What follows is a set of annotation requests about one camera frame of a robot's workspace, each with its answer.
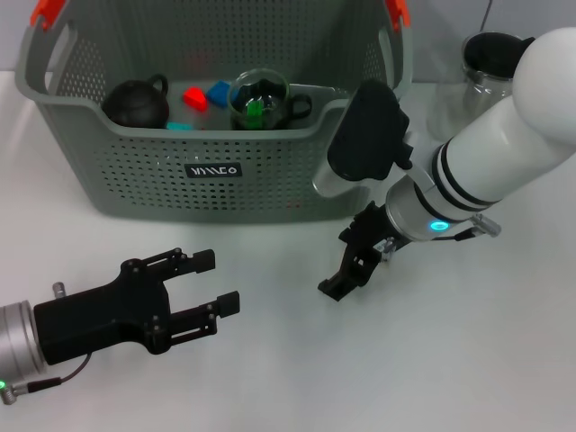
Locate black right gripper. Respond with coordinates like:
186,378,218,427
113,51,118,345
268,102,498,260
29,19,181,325
317,200,405,302

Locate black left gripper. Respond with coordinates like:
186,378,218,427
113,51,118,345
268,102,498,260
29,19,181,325
32,246,242,366

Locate green toy brick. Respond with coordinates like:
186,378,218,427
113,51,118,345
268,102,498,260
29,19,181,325
246,99,266,131

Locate bright red toy brick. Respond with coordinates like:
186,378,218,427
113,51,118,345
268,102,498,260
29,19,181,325
183,85,209,112

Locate blue square toy brick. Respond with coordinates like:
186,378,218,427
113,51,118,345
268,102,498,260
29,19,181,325
206,80,231,109

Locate glass teacup with black base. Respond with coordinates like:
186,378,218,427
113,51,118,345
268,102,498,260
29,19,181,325
228,67,313,131

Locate grey-green perforated storage basket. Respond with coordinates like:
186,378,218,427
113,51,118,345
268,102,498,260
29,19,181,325
14,0,414,225

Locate black clay teapot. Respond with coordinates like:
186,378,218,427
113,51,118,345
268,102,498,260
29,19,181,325
101,73,171,131

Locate glass teapot with black lid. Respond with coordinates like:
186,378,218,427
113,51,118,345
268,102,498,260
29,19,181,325
426,31,537,141

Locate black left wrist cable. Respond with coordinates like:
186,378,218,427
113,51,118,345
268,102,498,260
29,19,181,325
24,353,94,391

